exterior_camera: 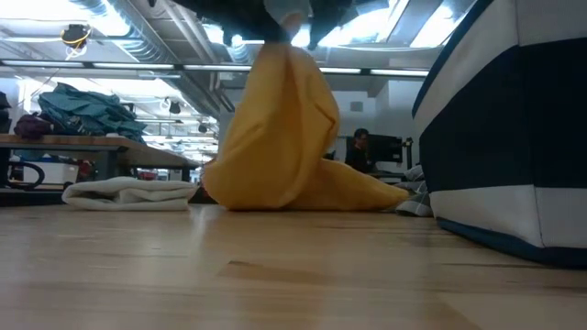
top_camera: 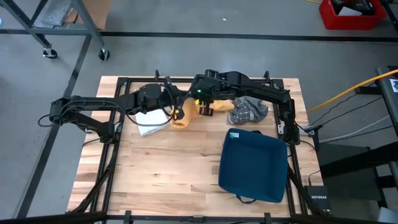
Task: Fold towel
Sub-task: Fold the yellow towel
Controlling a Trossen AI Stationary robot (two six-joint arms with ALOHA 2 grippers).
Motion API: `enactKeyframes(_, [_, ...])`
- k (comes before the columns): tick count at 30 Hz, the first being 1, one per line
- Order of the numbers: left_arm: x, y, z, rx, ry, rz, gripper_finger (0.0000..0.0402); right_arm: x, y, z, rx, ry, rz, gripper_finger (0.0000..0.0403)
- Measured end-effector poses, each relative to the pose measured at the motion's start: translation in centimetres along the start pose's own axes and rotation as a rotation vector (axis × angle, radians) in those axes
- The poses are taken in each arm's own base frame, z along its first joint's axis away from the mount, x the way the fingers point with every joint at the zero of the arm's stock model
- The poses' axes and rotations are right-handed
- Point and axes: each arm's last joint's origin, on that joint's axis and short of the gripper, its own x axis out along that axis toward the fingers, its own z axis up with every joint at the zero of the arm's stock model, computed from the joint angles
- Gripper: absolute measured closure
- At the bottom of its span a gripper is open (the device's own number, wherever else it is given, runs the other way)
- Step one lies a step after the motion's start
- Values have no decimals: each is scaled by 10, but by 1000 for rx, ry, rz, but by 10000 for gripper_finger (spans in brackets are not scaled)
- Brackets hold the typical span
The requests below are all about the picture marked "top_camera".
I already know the grey checked towel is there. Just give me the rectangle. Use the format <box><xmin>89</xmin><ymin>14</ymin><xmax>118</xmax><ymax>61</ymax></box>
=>
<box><xmin>228</xmin><ymin>95</ymin><xmax>269</xmax><ymax>126</ymax></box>

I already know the red plastic bin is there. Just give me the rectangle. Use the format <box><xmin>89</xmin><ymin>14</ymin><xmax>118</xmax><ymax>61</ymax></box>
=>
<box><xmin>318</xmin><ymin>0</ymin><xmax>388</xmax><ymax>31</ymax></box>

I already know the thick yellow cable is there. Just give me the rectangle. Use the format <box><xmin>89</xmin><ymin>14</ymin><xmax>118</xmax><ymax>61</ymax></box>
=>
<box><xmin>307</xmin><ymin>68</ymin><xmax>398</xmax><ymax>113</ymax></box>

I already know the yellow towel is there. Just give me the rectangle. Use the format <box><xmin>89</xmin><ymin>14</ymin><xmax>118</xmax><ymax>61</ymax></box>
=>
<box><xmin>170</xmin><ymin>98</ymin><xmax>236</xmax><ymax>129</ymax></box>

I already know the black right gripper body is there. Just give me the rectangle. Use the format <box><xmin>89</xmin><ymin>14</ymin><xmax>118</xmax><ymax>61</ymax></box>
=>
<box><xmin>188</xmin><ymin>74</ymin><xmax>225</xmax><ymax>107</ymax></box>

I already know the silver foil bag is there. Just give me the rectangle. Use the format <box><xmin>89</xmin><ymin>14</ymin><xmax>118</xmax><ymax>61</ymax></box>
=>
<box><xmin>32</xmin><ymin>0</ymin><xmax>74</xmax><ymax>28</ymax></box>

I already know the black Netgear router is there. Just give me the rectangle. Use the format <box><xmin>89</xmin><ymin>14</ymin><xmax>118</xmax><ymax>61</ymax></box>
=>
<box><xmin>304</xmin><ymin>185</ymin><xmax>332</xmax><ymax>214</ymax></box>

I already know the white waffle towel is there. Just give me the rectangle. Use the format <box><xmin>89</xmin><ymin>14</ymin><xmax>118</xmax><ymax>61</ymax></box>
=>
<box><xmin>135</xmin><ymin>108</ymin><xmax>172</xmax><ymax>138</ymax></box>

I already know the black cable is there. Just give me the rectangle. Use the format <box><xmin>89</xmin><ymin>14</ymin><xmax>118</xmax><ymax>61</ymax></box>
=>
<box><xmin>310</xmin><ymin>96</ymin><xmax>385</xmax><ymax>126</ymax></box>

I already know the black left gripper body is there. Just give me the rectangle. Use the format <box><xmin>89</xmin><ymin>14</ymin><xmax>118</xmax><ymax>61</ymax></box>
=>
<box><xmin>138</xmin><ymin>82</ymin><xmax>182</xmax><ymax>114</ymax></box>

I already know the black metal table frame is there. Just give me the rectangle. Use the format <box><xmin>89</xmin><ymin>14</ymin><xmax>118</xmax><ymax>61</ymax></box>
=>
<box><xmin>67</xmin><ymin>70</ymin><xmax>327</xmax><ymax>224</ymax></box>

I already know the black equipment stand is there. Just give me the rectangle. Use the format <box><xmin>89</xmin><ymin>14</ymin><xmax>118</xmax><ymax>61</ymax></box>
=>
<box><xmin>317</xmin><ymin>141</ymin><xmax>398</xmax><ymax>203</ymax></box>

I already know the grey metal cart frame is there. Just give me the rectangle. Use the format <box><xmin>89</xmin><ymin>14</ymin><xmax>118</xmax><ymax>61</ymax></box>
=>
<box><xmin>0</xmin><ymin>0</ymin><xmax>111</xmax><ymax>62</ymax></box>

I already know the brown cardboard box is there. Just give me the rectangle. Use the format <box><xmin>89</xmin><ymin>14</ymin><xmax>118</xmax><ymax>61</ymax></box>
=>
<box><xmin>65</xmin><ymin>0</ymin><xmax>113</xmax><ymax>30</ymax></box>

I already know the blue white striped fabric basket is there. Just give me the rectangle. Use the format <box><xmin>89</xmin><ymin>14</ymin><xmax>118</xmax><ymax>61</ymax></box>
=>
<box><xmin>218</xmin><ymin>128</ymin><xmax>289</xmax><ymax>205</ymax></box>

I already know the grey cable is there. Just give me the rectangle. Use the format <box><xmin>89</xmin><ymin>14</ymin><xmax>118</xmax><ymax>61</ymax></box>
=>
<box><xmin>319</xmin><ymin>115</ymin><xmax>391</xmax><ymax>144</ymax></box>

